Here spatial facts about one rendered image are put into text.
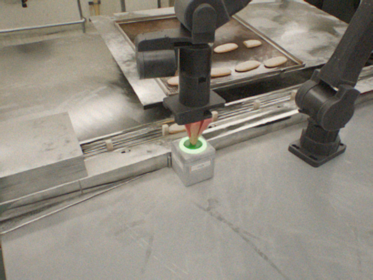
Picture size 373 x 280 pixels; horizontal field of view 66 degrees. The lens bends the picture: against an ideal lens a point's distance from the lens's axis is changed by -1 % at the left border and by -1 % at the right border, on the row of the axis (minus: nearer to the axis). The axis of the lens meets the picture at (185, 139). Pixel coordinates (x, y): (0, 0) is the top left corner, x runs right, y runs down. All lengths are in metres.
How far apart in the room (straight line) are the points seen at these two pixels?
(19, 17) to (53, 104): 3.39
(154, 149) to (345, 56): 0.43
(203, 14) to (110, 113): 0.52
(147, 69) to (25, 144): 0.30
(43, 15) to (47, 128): 3.71
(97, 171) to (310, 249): 0.42
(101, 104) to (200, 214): 0.51
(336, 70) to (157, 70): 0.36
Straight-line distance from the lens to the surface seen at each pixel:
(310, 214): 0.61
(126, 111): 0.89
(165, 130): 0.71
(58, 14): 4.35
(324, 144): 0.72
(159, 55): 0.47
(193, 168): 0.59
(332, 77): 0.66
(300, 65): 1.06
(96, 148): 0.70
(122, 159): 0.63
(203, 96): 0.52
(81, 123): 0.86
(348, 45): 0.66
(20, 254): 0.59
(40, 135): 0.66
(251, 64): 0.99
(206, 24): 0.45
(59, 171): 0.59
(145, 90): 0.83
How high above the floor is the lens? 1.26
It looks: 36 degrees down
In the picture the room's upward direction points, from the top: straight up
